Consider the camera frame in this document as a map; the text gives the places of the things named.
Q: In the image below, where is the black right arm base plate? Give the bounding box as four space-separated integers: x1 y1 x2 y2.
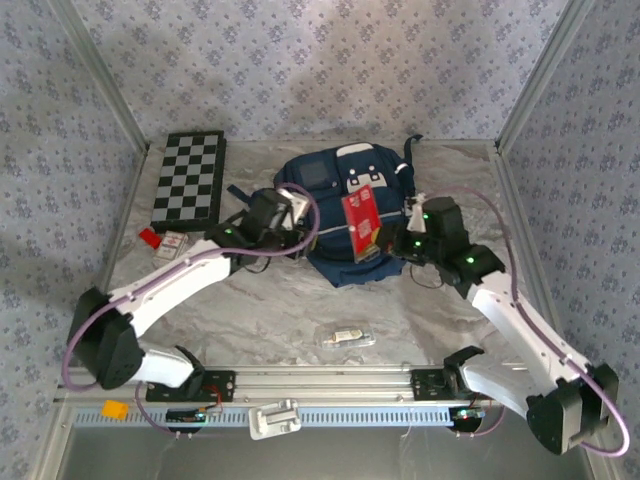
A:
410 368 481 401

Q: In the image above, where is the small circuit board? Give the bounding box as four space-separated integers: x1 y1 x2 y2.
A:
165 407 209 426
448 405 487 424

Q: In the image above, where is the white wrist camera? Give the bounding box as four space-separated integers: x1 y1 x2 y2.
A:
287 192 311 221
405 196 427 232

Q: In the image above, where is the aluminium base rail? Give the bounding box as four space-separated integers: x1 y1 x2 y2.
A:
54 363 531 406

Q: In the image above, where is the grey metal panel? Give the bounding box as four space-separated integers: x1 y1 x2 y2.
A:
59 424 596 480

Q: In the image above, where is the aluminium side rail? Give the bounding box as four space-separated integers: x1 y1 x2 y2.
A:
492 147 574 365
62 147 151 371

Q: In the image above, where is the white plastic bracket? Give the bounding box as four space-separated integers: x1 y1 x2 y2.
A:
248 398 302 441

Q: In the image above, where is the blue white playing card box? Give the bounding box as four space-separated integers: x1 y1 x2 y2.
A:
153 230 190 264

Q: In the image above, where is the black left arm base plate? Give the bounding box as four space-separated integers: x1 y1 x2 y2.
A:
144 370 237 404

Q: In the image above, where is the clear plastic pouch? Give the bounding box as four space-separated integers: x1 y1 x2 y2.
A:
314 324 377 351

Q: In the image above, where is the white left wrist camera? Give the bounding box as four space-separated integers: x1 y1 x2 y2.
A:
287 192 311 221

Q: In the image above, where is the aluminium frame post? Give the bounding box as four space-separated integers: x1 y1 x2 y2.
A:
49 0 151 154
494 0 596 156

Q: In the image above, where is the grey slotted cable duct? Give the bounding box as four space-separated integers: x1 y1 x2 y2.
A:
74 405 481 427

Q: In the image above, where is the navy blue backpack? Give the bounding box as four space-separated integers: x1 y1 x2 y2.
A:
227 134 426 289

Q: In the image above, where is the black folding chessboard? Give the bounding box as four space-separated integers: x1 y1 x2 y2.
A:
149 130 227 234

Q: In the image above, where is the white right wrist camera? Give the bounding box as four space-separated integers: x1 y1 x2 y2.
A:
405 196 427 232

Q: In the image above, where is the red snack packet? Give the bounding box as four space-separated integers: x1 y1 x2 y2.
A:
340 183 384 264

